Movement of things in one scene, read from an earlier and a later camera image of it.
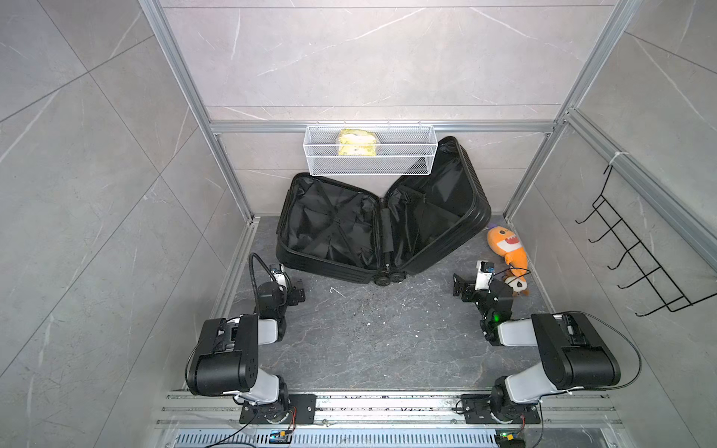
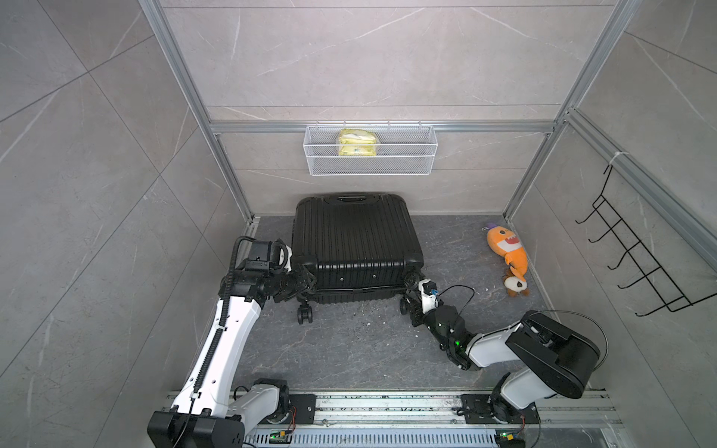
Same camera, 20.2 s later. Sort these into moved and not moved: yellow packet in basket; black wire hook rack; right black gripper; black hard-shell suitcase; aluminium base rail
Moved: right black gripper; black hard-shell suitcase
Not moved: yellow packet in basket; aluminium base rail; black wire hook rack
